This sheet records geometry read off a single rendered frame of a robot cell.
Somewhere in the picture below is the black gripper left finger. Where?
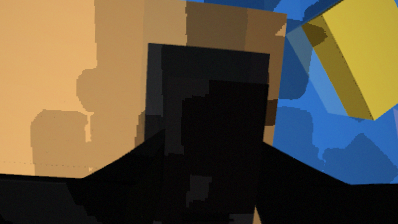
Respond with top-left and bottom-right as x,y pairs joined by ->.
0,129 -> 165,224

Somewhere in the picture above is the yellow rectangular block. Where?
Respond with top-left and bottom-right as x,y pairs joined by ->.
301,0 -> 398,121

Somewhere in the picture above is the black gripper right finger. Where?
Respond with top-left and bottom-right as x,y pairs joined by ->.
255,142 -> 398,224

